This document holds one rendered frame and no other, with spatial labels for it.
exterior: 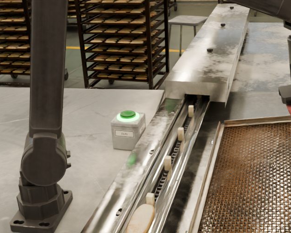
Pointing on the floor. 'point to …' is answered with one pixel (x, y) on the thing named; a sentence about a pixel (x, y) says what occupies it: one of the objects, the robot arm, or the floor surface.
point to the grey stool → (196, 20)
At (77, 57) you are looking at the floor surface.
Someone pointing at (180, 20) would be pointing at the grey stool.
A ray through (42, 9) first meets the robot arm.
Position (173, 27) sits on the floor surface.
